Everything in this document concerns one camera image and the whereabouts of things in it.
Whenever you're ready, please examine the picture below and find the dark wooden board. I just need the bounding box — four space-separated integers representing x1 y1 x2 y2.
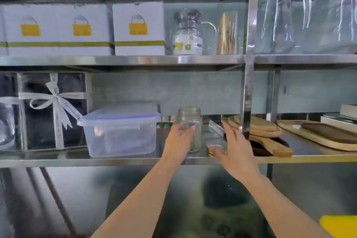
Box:
249 139 289 157

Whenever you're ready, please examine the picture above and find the gold metal jar lid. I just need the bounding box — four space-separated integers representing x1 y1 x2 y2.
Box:
206 139 229 158

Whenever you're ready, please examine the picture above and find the dark wooden oval tray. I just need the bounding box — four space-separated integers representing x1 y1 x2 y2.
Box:
300 122 357 144

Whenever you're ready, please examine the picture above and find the light wooden oval tray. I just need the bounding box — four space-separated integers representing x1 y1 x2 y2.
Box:
276 120 357 151

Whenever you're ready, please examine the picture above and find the person's right forearm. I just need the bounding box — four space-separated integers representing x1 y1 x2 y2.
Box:
242 173 334 238

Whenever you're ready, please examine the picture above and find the person's left forearm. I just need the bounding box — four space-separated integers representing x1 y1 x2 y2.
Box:
90 160 190 238

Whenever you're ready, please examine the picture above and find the clear glass jar with handle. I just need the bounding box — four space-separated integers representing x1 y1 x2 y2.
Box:
177 106 203 152

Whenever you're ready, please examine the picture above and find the stainless steel shelf rack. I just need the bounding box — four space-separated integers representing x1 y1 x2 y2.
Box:
0 0 357 238

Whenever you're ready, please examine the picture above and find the clear glass pitcher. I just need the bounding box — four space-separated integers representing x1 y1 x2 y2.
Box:
312 0 357 54
258 0 312 54

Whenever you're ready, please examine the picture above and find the person's left hand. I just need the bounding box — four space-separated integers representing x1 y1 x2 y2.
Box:
163 123 196 166

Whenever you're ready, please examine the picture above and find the clear acrylic box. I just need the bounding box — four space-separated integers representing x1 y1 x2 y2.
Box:
208 119 226 137

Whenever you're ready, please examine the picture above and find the white flat box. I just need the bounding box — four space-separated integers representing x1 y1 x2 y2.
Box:
321 115 357 132
340 104 357 120

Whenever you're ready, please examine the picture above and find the clear gift box white ribbon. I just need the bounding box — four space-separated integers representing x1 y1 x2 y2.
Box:
0 73 22 152
17 72 89 151

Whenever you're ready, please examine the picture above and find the person's right hand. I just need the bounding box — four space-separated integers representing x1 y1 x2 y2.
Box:
209 122 261 184

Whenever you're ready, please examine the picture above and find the yellow plastic cutting board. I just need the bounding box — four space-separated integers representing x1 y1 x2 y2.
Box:
319 215 357 238

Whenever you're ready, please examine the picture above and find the clear plastic storage container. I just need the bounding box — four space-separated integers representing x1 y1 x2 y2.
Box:
77 103 162 158

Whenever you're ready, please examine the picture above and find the glass teapot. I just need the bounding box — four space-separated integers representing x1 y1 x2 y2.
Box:
171 8 218 56

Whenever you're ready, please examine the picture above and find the gold tinted glass container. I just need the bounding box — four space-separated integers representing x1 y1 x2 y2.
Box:
217 11 239 56

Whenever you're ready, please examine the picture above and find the round light wooden board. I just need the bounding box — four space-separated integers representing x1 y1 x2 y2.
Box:
234 115 278 132

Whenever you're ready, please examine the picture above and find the white box yellow label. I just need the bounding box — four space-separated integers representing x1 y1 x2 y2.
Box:
112 1 165 56
57 3 115 57
2 4 61 57

